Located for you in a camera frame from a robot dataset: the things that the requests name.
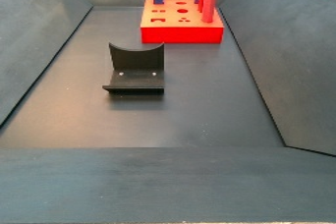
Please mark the red star-shaped peg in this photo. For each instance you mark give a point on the red star-shaped peg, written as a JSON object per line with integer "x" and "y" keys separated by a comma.
{"x": 200, "y": 5}

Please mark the pink octagonal tall peg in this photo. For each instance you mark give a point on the pink octagonal tall peg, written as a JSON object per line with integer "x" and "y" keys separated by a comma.
{"x": 208, "y": 10}

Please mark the black curved holder stand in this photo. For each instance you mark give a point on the black curved holder stand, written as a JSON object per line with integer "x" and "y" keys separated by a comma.
{"x": 137, "y": 70}

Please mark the red peg board block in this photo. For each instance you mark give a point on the red peg board block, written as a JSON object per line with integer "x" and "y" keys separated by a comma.
{"x": 173, "y": 22}

